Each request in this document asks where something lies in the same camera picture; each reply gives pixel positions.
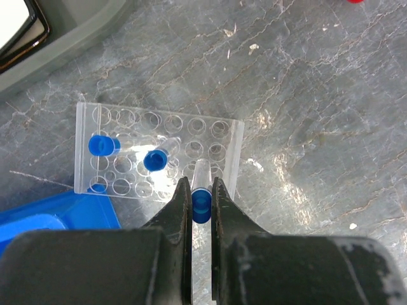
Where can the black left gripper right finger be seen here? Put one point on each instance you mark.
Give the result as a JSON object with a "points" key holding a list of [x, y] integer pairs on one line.
{"points": [[252, 266]]}

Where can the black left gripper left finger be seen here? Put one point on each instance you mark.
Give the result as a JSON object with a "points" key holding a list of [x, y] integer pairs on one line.
{"points": [[147, 265]]}

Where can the blue capped test tube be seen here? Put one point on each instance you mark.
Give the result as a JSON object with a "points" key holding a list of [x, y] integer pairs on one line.
{"points": [[101, 145], [157, 159], [201, 191]]}

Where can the clear test tube rack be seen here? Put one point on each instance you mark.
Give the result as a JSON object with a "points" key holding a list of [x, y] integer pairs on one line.
{"points": [[218, 140]]}

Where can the white plastic wash bottle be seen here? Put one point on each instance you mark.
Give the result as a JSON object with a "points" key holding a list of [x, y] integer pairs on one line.
{"points": [[355, 1]]}

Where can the blue plastic divided bin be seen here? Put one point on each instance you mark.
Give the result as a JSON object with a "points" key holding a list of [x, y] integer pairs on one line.
{"points": [[65, 211]]}

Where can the dark grey baking tray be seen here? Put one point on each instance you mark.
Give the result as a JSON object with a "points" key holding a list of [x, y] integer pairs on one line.
{"points": [[75, 26]]}

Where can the white square plate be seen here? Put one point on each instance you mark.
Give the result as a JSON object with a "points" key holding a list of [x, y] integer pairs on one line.
{"points": [[24, 28]]}

